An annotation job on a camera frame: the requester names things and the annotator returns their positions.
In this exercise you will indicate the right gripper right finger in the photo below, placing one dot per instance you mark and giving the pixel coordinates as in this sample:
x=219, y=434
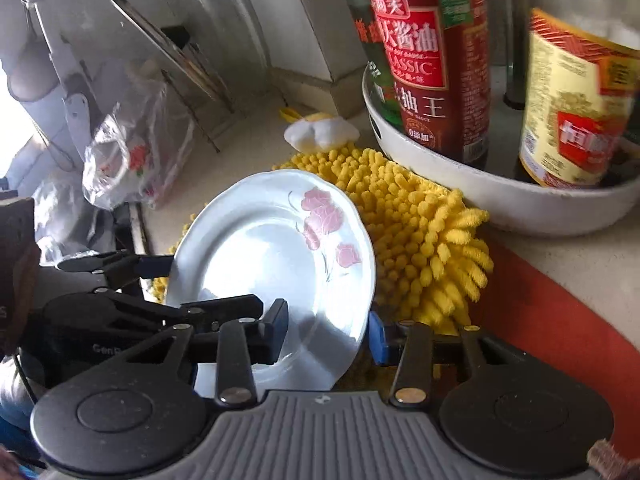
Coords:
x=408, y=346

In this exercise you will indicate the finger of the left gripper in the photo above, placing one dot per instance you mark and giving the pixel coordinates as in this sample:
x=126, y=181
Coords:
x=120, y=268
x=133, y=314

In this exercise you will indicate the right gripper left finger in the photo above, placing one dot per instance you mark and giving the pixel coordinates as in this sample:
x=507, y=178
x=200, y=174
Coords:
x=241, y=344

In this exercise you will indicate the pink flower plate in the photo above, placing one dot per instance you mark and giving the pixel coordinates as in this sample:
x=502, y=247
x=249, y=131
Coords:
x=285, y=234

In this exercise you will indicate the yellow chenille mop cloth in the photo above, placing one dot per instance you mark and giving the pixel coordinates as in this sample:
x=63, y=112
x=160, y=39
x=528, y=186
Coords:
x=430, y=265

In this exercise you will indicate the clear plastic bag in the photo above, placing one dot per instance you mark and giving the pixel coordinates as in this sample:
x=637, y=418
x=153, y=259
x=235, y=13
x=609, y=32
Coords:
x=141, y=147

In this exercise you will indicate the red cloth mat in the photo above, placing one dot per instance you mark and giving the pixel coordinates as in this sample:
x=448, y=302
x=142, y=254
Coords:
x=526, y=308

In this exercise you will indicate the white oval ceramic dish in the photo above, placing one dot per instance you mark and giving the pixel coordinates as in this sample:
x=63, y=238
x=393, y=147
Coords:
x=513, y=205

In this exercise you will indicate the white garlic bulb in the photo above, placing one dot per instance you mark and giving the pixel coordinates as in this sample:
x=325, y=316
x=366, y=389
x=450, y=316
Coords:
x=320, y=133

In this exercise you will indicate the yellow label vinegar bottle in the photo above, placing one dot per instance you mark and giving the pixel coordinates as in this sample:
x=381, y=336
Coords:
x=582, y=82

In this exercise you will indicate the red label soy sauce bottle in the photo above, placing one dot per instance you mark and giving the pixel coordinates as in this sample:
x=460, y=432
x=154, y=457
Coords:
x=438, y=53

